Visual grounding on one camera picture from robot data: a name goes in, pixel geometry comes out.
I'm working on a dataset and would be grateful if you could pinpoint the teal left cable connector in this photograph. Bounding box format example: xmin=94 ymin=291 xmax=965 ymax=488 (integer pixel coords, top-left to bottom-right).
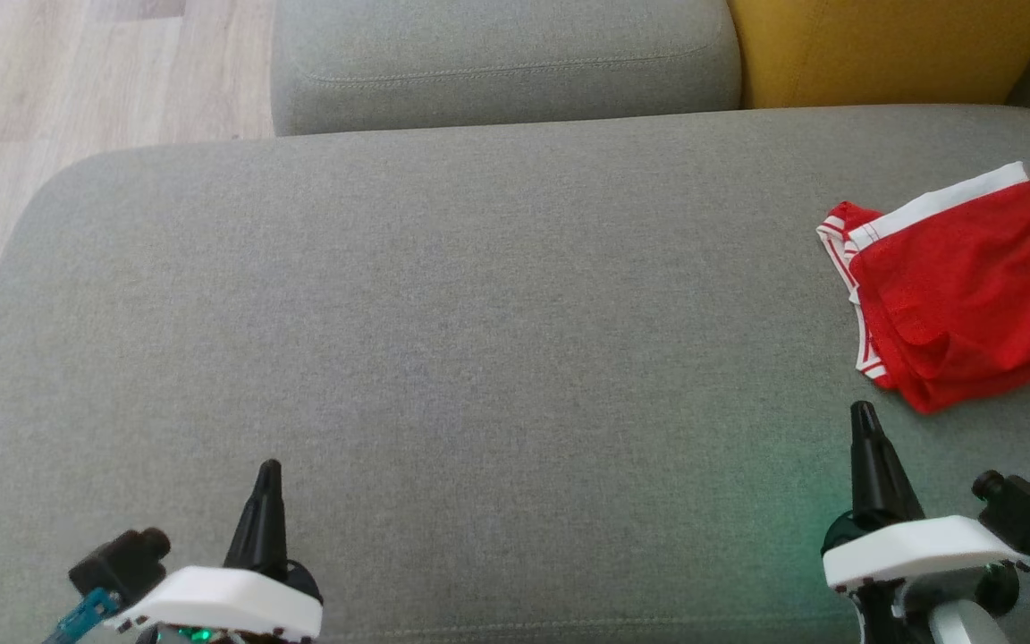
xmin=39 ymin=586 xmax=123 ymax=644

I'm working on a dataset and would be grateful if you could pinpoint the grey fabric sofa seat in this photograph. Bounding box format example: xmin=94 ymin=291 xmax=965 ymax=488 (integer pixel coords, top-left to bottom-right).
xmin=0 ymin=103 xmax=1030 ymax=644

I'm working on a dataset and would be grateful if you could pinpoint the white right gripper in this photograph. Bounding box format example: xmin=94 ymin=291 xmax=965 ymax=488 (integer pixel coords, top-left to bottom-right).
xmin=821 ymin=400 xmax=1030 ymax=596

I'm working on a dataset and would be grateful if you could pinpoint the red shorts white stripe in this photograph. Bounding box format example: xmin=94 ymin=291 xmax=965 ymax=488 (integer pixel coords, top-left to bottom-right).
xmin=816 ymin=160 xmax=1030 ymax=416

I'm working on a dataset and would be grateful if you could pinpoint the yellow sofa cushion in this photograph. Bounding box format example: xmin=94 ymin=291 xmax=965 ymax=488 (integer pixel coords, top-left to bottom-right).
xmin=727 ymin=0 xmax=1030 ymax=111

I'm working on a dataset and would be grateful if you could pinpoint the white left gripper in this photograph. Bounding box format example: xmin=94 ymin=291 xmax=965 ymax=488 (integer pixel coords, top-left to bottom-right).
xmin=103 ymin=458 xmax=325 ymax=643

